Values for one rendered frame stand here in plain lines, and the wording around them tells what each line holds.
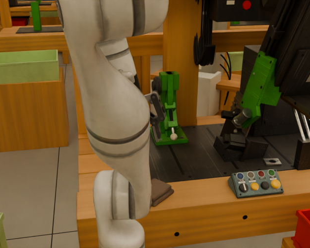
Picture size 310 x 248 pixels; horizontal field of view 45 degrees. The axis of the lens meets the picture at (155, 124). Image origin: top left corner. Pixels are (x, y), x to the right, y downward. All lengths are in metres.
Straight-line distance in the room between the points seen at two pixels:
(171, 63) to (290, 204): 0.73
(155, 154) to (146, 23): 1.06
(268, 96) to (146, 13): 1.02
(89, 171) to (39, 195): 1.54
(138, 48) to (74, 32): 1.26
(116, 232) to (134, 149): 0.25
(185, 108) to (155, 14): 1.30
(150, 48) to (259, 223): 0.84
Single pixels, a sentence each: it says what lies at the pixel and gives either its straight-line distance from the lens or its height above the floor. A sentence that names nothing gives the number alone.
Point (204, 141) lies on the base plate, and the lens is 1.51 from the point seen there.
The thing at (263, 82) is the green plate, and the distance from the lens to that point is 1.32.
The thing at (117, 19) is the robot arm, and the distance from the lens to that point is 0.37.
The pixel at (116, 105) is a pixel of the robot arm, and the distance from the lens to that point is 0.46.
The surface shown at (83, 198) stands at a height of 0.90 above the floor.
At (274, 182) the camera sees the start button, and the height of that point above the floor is 0.94.
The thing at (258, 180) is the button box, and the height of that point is 0.94.
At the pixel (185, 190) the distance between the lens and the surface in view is 1.21.
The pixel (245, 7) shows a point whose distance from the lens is 1.51.
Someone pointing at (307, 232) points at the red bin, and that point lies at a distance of 1.15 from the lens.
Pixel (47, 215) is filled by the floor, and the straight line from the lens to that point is 2.66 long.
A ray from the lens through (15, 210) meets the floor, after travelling 2.77.
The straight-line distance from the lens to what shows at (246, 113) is 1.32.
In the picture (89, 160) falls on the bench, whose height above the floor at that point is 0.88.
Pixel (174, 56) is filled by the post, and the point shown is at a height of 1.20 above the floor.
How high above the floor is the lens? 1.58
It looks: 24 degrees down
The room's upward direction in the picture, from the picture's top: straight up
